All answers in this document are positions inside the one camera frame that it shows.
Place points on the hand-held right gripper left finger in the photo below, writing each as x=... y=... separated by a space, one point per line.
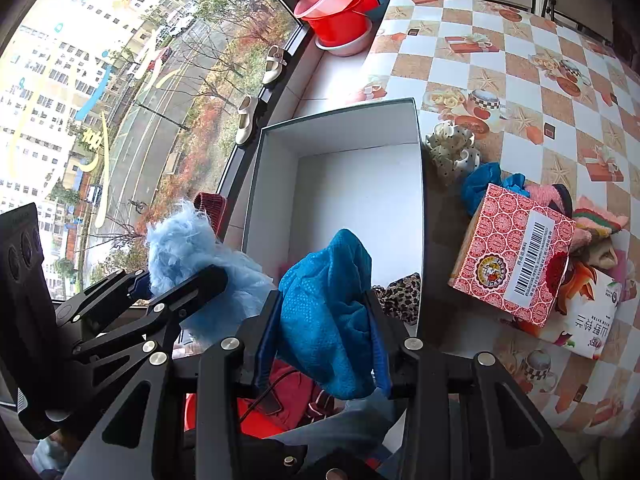
x=267 y=340

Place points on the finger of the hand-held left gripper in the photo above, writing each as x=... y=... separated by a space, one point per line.
x=200 y=282
x=137 y=285

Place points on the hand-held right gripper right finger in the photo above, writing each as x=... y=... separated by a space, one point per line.
x=380 y=360

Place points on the light blue fluffy cloth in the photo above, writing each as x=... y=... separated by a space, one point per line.
x=175 y=250

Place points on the blue mesh cloth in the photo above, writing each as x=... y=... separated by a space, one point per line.
x=325 y=310
x=480 y=185

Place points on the black storage box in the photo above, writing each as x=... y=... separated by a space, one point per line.
x=360 y=200

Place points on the pink knitted sock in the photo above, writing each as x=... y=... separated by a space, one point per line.
x=542 y=195

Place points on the leopard print scrunchie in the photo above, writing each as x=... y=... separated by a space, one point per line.
x=400 y=295

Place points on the dark red knitted cloth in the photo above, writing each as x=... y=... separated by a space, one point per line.
x=210 y=207

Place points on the red cloth bag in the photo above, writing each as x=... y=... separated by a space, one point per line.
x=260 y=420

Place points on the red patterned tissue box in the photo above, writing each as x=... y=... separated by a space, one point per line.
x=500 y=240

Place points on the white flower print box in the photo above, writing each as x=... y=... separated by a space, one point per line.
x=590 y=320

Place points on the white polka dot scrunchie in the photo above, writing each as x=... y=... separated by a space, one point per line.
x=450 y=150

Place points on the beige rolled sock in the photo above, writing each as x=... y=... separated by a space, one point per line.
x=602 y=255

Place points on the striped fuzzy sock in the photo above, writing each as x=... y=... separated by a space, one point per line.
x=600 y=220

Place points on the pale pink basin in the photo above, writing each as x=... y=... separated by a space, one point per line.
x=350 y=49

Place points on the red plastic bucket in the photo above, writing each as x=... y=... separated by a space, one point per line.
x=340 y=25

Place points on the checked printed tablecloth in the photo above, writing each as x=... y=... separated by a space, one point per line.
x=525 y=85

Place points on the metal frame chair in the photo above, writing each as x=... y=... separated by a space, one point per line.
x=575 y=0

